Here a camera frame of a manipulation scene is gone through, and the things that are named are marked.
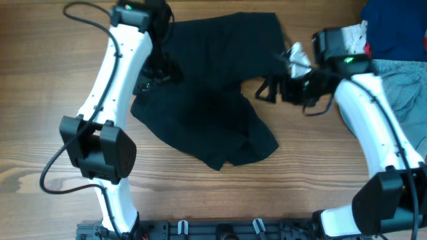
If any black shorts garment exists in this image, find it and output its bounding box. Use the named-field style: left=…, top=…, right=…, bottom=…
left=131, top=12, right=286, bottom=170

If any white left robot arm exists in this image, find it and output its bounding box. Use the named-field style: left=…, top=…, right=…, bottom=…
left=59, top=1, right=182, bottom=239

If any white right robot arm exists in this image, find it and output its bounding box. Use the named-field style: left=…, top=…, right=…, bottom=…
left=261, top=28, right=426, bottom=239

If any white printed cloth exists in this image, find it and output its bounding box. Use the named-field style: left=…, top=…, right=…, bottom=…
left=341, top=20, right=368, bottom=55

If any light blue denim garment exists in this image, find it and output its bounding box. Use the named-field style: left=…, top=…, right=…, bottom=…
left=372, top=59, right=426, bottom=159

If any navy blue garment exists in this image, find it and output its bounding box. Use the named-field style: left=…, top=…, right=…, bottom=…
left=360, top=0, right=426, bottom=62

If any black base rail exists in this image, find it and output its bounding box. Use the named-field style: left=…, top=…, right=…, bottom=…
left=75, top=218, right=321, bottom=240

